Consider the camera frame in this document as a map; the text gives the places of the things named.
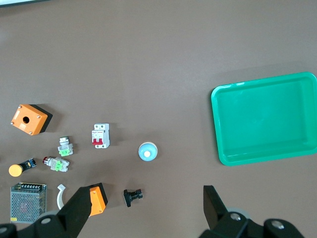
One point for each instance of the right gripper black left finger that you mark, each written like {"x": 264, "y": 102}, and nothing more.
{"x": 74, "y": 213}

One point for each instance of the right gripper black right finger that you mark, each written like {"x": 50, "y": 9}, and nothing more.
{"x": 218, "y": 215}

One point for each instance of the white circuit breaker red switch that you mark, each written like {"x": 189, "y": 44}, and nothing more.
{"x": 100, "y": 136}

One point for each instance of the small white curved clamp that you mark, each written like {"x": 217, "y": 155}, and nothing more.
{"x": 59, "y": 199}

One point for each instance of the metal mesh power supply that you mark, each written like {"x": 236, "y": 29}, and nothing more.
{"x": 27, "y": 203}

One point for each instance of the yellow mushroom push button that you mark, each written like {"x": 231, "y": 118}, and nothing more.
{"x": 15, "y": 170}

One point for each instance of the blue and white dome buzzer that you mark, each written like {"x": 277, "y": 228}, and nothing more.
{"x": 147, "y": 151}

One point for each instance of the green plastic tray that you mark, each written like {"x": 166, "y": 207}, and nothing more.
{"x": 262, "y": 119}

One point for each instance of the orange button enclosure box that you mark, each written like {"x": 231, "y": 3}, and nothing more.
{"x": 97, "y": 200}
{"x": 31, "y": 119}

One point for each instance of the red indicator lamp switch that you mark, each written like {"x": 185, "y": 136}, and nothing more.
{"x": 58, "y": 164}

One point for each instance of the green push button switch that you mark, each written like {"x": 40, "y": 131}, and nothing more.
{"x": 65, "y": 147}

